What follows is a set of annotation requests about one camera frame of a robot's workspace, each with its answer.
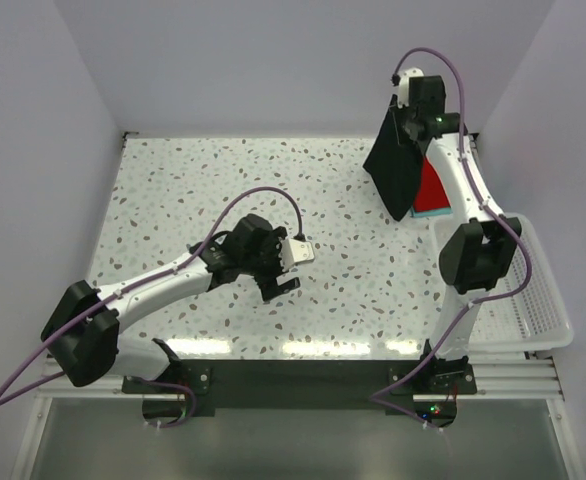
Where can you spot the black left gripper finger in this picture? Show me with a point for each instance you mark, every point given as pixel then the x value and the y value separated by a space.
pixel 272 289
pixel 279 234

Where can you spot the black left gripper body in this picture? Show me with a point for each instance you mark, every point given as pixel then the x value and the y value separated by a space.
pixel 265 263

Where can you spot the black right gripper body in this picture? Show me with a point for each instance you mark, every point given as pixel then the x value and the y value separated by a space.
pixel 402 118

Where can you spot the black t shirt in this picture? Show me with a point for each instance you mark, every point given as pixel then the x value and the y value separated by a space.
pixel 395 165

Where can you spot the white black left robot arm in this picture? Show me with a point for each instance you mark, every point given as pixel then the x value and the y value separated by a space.
pixel 84 332

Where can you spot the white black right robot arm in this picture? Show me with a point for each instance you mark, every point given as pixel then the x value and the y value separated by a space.
pixel 481 248

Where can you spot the folded red t shirt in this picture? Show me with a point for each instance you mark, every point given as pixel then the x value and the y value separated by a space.
pixel 431 195

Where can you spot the folded teal t shirt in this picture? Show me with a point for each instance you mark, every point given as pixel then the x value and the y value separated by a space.
pixel 430 213

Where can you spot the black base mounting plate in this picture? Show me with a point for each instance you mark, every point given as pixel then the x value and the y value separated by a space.
pixel 198 388

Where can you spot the white plastic basket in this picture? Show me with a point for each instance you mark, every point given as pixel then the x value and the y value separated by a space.
pixel 523 280

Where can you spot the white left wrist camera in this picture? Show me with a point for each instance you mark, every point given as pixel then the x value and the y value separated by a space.
pixel 295 252

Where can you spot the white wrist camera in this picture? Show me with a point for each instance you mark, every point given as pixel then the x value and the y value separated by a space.
pixel 295 252
pixel 401 82

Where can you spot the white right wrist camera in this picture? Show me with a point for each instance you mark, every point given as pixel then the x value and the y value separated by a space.
pixel 401 82

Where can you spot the aluminium rail frame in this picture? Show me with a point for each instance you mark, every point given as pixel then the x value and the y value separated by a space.
pixel 273 322

